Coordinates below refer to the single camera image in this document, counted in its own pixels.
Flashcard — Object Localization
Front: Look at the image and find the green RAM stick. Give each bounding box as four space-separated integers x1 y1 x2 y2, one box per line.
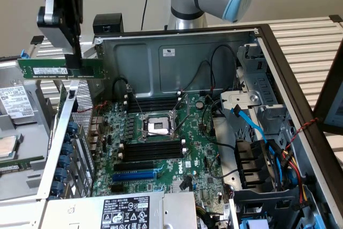
0 156 46 174
17 57 104 80

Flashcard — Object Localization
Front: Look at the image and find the green graphics card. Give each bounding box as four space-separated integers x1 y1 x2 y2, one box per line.
57 78 71 119

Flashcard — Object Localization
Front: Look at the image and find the black box with port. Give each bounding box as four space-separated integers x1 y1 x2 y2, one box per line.
92 13 124 36

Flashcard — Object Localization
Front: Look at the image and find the grey metal PC case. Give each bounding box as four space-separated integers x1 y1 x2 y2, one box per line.
36 24 343 229

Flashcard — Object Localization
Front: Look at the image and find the hard disk with white label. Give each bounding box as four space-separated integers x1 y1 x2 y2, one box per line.
0 61 37 125

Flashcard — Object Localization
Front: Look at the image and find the thin metal locking lever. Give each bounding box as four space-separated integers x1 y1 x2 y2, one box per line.
137 129 168 136
127 85 145 115

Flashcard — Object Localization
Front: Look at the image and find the CPU socket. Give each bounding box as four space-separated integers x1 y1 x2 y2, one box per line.
139 112 177 140

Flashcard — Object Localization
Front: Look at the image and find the square CPU chip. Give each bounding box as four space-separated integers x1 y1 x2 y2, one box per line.
0 134 24 159

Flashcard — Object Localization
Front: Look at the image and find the silver socket cover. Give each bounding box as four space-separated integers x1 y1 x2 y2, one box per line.
171 95 190 135

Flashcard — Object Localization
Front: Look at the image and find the long black expansion slot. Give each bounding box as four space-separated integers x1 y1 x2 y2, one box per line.
113 161 155 172

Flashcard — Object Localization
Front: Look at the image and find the blue expansion slot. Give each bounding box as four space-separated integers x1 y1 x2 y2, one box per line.
111 171 158 183

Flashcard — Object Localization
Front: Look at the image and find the short black expansion slot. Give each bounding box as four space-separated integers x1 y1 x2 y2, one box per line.
110 184 129 193

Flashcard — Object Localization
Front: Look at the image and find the green motherboard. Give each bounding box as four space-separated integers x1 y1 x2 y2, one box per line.
92 93 231 213

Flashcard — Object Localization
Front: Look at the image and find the grey power supply unit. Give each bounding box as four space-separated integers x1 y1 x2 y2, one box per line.
40 190 200 229

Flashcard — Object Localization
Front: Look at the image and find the silver chipset heatsink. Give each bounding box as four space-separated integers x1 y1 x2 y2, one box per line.
170 179 188 193

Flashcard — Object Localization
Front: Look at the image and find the metal disk bay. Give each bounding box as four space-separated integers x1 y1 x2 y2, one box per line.
219 43 295 146

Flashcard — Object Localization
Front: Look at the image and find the black plastic fan shroud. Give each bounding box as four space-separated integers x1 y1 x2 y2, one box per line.
234 139 278 191

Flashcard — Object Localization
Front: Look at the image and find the black framed monitor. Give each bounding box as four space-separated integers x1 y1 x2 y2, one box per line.
312 38 343 136

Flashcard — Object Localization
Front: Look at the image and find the short looped black wire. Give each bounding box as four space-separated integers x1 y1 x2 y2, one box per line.
113 78 133 97

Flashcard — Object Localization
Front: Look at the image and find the thin red wire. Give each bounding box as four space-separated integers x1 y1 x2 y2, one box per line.
77 101 108 144

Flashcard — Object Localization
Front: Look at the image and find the black wire with red plug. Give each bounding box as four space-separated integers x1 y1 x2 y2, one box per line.
180 61 213 92
210 45 238 92

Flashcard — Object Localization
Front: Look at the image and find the long curved black wire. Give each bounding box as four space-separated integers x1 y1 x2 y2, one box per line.
202 99 238 151

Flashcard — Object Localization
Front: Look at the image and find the blue disk wire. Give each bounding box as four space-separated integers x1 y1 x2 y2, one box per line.
229 105 285 187

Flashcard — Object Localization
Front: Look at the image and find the red black twisted wire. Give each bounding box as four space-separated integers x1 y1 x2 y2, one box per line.
284 117 320 151

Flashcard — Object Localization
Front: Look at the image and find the red yellow power wire bundle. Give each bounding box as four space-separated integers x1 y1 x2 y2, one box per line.
277 147 310 210

